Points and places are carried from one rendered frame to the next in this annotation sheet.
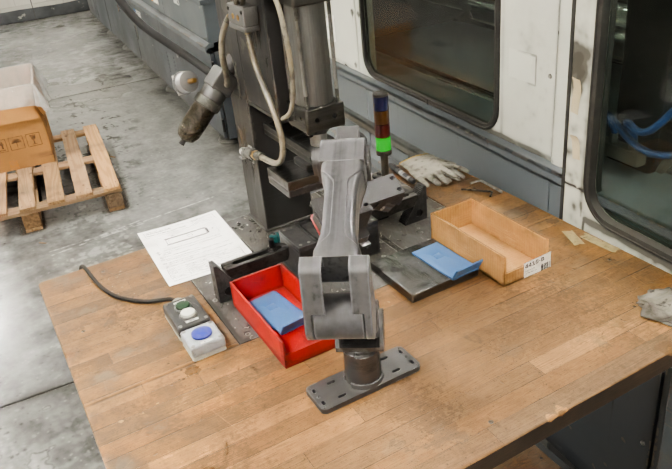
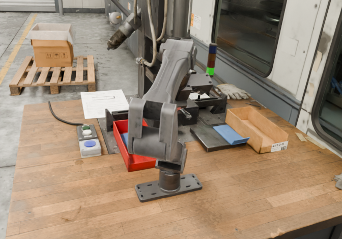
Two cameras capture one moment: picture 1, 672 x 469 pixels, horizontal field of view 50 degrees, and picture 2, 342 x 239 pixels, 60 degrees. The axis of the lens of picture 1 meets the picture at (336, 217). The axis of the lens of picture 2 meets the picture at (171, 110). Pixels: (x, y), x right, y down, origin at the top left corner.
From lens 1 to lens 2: 0.36 m
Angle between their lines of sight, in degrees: 4
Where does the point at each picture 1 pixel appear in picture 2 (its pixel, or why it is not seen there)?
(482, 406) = (233, 218)
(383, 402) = (176, 203)
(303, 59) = (174, 8)
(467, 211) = (246, 112)
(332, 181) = (167, 60)
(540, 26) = (304, 24)
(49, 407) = not seen: hidden behind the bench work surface
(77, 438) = not seen: hidden behind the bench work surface
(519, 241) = (271, 132)
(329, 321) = (143, 143)
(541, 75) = (299, 51)
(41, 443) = not seen: hidden behind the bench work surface
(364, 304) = (167, 136)
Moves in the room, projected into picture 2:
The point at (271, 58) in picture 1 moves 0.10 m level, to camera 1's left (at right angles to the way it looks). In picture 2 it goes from (158, 7) to (131, 5)
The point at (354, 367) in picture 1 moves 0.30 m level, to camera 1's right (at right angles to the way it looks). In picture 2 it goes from (164, 179) to (268, 191)
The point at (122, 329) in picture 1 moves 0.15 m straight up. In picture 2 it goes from (53, 134) to (48, 98)
